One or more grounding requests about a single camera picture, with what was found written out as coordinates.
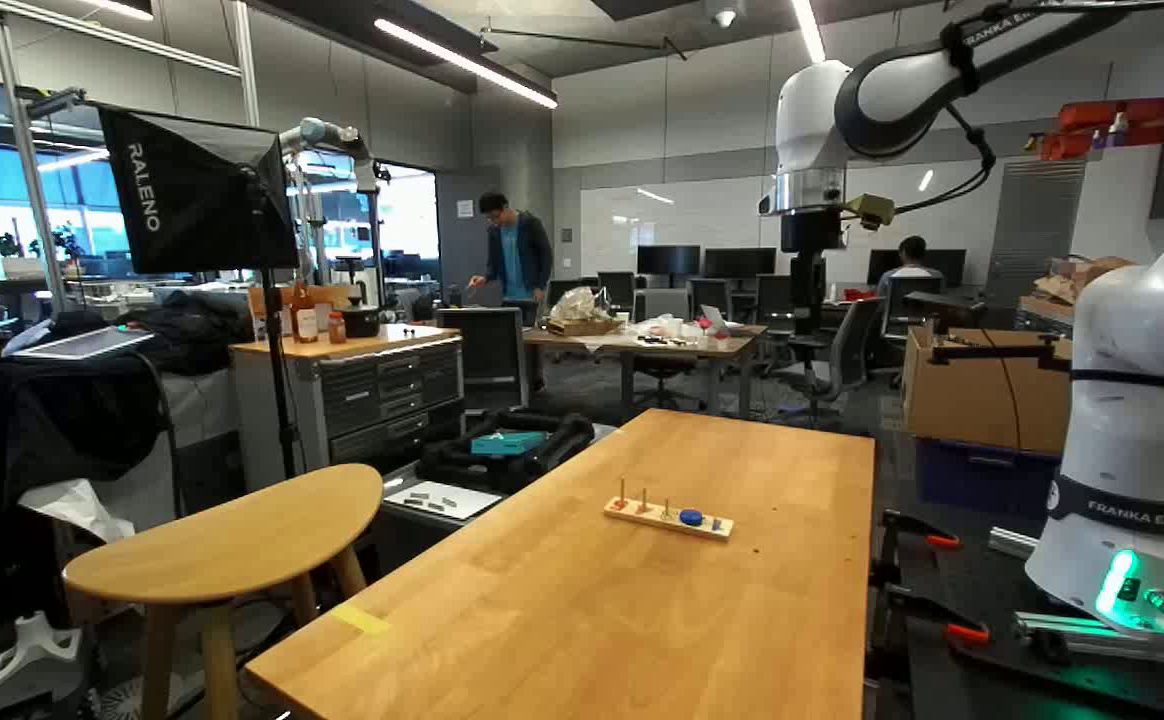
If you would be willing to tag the wooden background table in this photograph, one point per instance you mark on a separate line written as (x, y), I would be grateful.
(713, 350)

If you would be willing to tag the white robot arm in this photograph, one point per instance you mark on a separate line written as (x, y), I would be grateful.
(1101, 543)

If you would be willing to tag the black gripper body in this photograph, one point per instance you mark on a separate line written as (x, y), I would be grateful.
(810, 233)

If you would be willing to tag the cardboard box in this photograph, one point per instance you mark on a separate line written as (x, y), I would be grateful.
(985, 386)

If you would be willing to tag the black softbox light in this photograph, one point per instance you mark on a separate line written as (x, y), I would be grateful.
(196, 195)

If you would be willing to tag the wooden peg board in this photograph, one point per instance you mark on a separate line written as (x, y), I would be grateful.
(660, 513)

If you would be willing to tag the grey drawer cabinet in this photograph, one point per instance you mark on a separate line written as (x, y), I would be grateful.
(359, 402)

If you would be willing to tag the round wooden stool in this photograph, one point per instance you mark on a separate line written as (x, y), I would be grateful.
(207, 561)

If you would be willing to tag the person in blue shirt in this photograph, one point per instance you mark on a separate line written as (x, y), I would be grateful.
(518, 252)

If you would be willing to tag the blue storage bin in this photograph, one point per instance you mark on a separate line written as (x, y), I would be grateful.
(985, 479)

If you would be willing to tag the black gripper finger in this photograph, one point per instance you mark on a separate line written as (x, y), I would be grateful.
(803, 291)
(818, 291)

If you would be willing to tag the teal flat case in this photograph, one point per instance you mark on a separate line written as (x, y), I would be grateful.
(507, 450)

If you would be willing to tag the orange handled clamp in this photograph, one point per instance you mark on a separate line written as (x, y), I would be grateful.
(957, 630)
(921, 530)

